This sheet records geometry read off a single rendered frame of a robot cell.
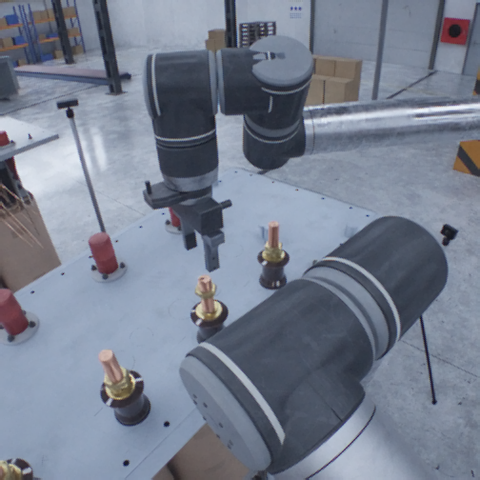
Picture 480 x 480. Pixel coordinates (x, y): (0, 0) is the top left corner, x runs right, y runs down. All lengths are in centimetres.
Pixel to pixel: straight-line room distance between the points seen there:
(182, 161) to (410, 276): 38
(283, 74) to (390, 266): 31
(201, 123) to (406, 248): 36
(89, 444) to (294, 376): 61
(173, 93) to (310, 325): 38
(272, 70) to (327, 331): 38
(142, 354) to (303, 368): 65
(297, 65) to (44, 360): 91
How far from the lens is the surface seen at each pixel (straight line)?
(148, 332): 101
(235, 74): 57
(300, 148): 72
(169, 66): 58
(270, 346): 36
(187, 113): 58
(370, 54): 1450
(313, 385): 36
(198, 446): 133
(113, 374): 75
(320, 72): 736
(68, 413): 94
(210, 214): 65
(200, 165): 61
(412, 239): 50
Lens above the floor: 211
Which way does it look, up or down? 36 degrees down
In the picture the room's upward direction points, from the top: 3 degrees counter-clockwise
